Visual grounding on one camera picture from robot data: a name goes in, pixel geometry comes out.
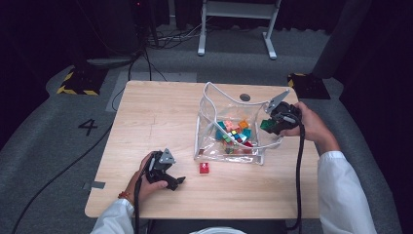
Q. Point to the grey floor tape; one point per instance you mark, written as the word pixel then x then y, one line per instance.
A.
pixel 97 185

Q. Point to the red toy brick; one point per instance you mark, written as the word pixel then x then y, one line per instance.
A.
pixel 248 144
pixel 204 168

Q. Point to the green toy brick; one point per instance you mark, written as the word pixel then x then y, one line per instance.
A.
pixel 267 124

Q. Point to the pink toy brick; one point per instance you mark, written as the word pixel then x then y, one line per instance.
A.
pixel 237 129
pixel 229 125

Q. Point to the person's left hand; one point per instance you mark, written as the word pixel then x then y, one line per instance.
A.
pixel 149 189

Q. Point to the multicoloured puzzle cube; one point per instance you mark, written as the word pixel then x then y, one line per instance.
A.
pixel 231 139

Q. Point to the dark grey curtain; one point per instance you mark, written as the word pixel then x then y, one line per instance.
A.
pixel 344 32

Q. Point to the dark round table grommet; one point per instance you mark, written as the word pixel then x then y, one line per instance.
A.
pixel 244 97

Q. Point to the white metal stand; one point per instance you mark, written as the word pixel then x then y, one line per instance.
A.
pixel 240 9

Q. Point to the person's right hand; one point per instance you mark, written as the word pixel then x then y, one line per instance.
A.
pixel 315 128

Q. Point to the clear plastic bag white trim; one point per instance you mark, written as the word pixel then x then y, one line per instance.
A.
pixel 214 97

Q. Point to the dark teal toy brick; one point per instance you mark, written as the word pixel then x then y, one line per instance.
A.
pixel 219 135

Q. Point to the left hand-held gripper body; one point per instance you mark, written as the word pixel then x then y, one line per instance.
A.
pixel 156 170

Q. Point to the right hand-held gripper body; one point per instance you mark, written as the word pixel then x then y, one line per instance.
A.
pixel 289 117

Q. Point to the black yellow striped base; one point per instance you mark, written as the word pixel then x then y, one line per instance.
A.
pixel 81 81
pixel 311 87

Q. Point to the orange toy brick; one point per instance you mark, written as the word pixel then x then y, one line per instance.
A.
pixel 243 124

